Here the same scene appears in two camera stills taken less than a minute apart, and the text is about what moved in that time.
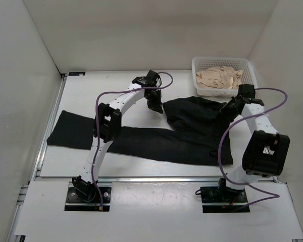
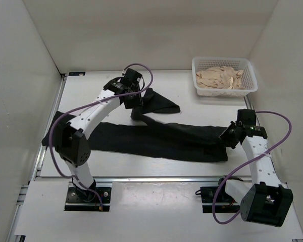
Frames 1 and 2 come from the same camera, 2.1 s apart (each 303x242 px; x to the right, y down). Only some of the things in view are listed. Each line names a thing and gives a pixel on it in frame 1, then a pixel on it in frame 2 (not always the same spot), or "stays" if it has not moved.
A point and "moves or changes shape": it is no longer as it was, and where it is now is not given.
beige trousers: x=222 y=77 stays
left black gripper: x=157 y=106 -> x=137 y=102
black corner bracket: x=76 y=73 stays
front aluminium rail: x=76 y=179 stays
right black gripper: x=224 y=109 -> x=223 y=137
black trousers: x=194 y=132 moves or changes shape
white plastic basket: x=221 y=76 stays
